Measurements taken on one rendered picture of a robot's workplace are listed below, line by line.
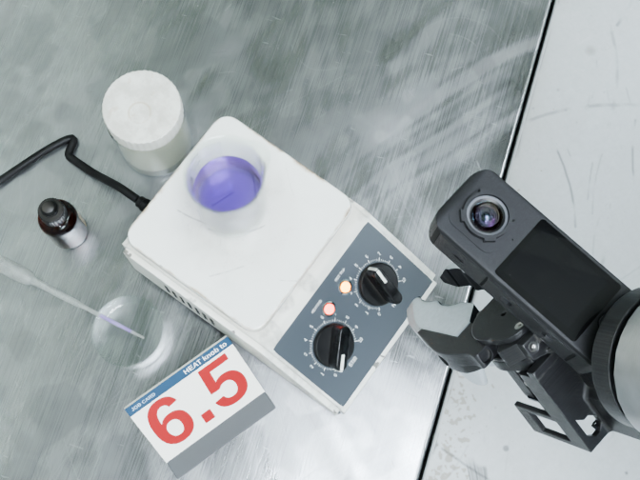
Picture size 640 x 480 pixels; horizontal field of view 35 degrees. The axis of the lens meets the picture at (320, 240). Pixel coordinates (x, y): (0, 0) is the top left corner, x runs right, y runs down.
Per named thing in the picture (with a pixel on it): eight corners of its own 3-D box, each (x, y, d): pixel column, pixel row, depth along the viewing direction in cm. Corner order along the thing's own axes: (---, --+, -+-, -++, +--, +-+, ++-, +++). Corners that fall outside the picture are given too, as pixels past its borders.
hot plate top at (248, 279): (357, 205, 73) (358, 202, 72) (257, 339, 71) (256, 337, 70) (225, 113, 75) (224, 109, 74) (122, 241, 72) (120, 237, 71)
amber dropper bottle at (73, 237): (82, 253, 80) (61, 230, 73) (46, 246, 80) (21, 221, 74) (92, 217, 81) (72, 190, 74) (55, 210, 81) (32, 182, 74)
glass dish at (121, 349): (152, 290, 79) (148, 283, 77) (178, 353, 78) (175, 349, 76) (86, 317, 79) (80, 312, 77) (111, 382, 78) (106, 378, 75)
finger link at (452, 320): (424, 390, 68) (514, 408, 60) (373, 327, 66) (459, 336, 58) (451, 357, 69) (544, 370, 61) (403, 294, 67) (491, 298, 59)
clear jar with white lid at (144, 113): (209, 150, 82) (198, 112, 75) (148, 193, 81) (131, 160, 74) (165, 95, 84) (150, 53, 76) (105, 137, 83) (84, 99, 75)
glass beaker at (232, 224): (218, 257, 72) (207, 226, 64) (181, 194, 73) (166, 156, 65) (291, 215, 72) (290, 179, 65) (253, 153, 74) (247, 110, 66)
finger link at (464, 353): (415, 366, 62) (510, 380, 54) (401, 348, 61) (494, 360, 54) (462, 311, 64) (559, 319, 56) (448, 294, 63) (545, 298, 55)
